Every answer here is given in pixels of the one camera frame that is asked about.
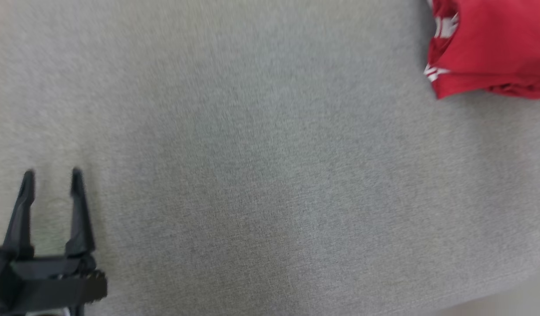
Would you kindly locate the red jersey with white trim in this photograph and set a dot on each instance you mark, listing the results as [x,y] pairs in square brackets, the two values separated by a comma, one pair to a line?
[494,48]

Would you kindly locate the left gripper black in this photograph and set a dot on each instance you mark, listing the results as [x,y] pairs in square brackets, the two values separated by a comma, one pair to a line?
[55,285]

